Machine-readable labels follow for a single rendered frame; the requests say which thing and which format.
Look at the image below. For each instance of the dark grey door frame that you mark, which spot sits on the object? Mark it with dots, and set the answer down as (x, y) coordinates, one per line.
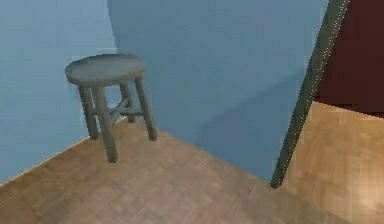
(310, 90)

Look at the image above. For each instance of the grey round wooden stool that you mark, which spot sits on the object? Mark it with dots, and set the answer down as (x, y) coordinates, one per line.
(105, 68)

